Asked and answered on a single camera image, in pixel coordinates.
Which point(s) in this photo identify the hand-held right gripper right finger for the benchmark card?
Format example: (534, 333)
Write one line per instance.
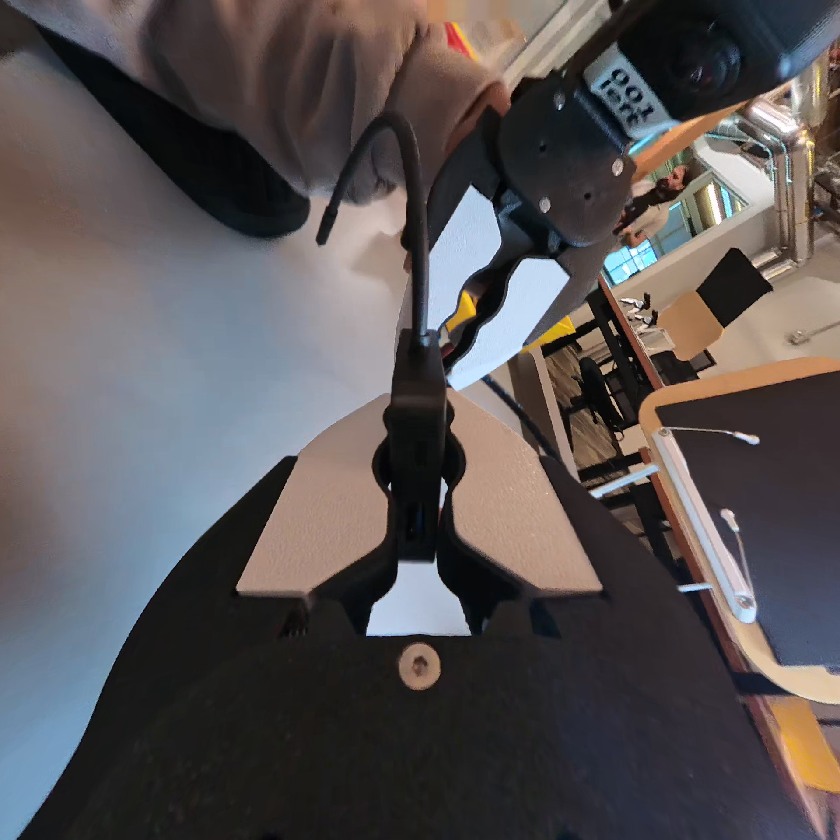
(518, 518)

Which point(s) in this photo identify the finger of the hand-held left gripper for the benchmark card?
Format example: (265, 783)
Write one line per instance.
(463, 243)
(518, 308)

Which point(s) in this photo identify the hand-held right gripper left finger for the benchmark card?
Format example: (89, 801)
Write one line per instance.
(321, 518)

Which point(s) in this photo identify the small black adapter box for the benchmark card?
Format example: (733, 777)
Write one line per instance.
(417, 426)

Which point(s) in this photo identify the person's left forearm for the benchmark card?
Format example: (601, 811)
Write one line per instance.
(295, 79)

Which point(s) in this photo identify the person's left hand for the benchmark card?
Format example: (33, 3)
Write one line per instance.
(493, 108)

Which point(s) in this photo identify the black office chair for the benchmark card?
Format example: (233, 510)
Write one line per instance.
(590, 387)

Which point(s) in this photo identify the tan and black panel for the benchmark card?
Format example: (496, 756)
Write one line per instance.
(735, 289)

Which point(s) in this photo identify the black mesh wrist rest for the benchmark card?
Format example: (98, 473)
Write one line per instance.
(216, 184)

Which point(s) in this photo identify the silver ventilation duct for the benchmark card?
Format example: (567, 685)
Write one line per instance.
(794, 164)

